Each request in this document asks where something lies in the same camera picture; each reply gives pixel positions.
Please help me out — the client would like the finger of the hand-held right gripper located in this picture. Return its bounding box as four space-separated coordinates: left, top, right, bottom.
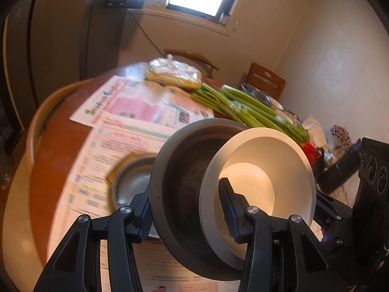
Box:
313 191 353 229

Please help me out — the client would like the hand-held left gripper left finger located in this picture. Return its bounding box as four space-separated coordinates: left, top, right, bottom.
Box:
33 185 152 292

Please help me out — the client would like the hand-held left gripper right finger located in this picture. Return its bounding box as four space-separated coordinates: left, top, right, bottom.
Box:
218 177 347 292

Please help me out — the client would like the shallow steel plate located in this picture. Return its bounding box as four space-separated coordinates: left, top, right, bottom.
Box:
111 154 161 238

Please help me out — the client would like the large steel bowl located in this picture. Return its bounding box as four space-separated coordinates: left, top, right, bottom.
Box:
149 119 253 282

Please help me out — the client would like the white bowl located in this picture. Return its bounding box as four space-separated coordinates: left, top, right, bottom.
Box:
199 127 317 260

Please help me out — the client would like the black thermos flask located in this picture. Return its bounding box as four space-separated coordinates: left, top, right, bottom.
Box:
318 140 362 193

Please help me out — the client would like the red tissue box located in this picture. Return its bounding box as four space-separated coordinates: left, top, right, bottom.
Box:
299 114 329 163

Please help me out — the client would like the large printed newspaper sheet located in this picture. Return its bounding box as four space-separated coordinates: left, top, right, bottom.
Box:
53 116 244 292

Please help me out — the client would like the plastic-wrapped celery bunch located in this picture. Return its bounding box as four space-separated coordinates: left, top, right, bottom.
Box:
221 84 309 143

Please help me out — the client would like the pink printed newspaper sheet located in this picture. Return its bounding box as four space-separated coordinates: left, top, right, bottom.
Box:
69 77 215 128

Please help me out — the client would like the small steel bowl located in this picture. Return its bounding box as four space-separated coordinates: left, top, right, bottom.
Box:
241 82 272 105

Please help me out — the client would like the wooden chair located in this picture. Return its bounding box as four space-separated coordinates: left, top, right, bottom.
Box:
243 62 286 99
164 49 220 80

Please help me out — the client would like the plastic bag of yellow noodles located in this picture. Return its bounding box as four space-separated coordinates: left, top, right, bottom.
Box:
144 54 203 90

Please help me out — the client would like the wooden chair back centre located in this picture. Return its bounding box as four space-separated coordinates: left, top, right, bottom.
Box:
164 49 220 80

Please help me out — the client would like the grey refrigerator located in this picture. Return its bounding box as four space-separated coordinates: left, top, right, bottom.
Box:
0 0 92 149

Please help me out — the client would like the black electronic box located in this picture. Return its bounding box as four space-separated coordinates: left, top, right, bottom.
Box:
105 0 143 8

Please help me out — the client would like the black cable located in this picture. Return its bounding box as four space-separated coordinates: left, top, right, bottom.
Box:
128 8 165 55

